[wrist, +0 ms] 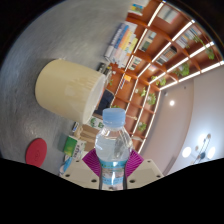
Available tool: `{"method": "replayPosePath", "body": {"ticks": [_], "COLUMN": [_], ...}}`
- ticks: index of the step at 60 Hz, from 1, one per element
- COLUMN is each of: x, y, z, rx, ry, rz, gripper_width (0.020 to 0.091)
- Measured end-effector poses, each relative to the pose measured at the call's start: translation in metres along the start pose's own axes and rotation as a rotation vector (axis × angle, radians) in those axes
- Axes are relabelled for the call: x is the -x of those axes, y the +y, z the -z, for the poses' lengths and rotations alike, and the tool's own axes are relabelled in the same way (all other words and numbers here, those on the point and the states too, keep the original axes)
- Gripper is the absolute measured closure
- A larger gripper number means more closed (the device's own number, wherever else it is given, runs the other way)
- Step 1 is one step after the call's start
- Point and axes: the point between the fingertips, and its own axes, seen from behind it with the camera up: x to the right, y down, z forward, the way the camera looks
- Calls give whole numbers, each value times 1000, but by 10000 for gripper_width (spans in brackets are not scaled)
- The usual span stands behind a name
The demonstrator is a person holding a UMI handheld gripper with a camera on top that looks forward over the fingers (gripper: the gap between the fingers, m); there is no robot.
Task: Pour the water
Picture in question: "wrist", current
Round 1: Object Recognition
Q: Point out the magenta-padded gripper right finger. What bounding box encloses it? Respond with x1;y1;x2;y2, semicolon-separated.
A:
125;148;165;190

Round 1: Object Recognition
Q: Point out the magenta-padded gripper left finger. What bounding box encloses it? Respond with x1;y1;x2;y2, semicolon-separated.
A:
59;148;103;190

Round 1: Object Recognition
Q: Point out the clear blue-capped water bottle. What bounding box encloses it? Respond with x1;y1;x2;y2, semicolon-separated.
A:
94;107;134;191

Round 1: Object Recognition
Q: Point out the green and white box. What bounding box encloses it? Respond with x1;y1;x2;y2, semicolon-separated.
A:
63;135;87;158

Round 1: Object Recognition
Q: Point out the flat round red coaster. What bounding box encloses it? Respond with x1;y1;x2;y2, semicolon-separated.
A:
25;138;48;168

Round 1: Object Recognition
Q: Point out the tall green white carton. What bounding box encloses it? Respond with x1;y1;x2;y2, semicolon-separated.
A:
87;114;106;130

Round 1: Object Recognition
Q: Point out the round-bulb chandelier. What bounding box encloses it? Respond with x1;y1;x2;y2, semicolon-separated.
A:
181;133;218;165

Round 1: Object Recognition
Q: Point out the dark blue chair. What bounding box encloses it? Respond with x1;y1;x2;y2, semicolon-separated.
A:
94;89;115;117

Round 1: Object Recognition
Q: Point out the cream ribbed cup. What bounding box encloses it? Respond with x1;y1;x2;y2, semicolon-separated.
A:
34;58;107;124

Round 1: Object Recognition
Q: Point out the wooden shelf unit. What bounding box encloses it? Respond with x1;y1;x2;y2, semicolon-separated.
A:
99;0;224;154

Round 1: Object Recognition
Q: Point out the colourful book stack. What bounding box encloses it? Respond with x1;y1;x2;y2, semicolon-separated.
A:
103;20;139;69

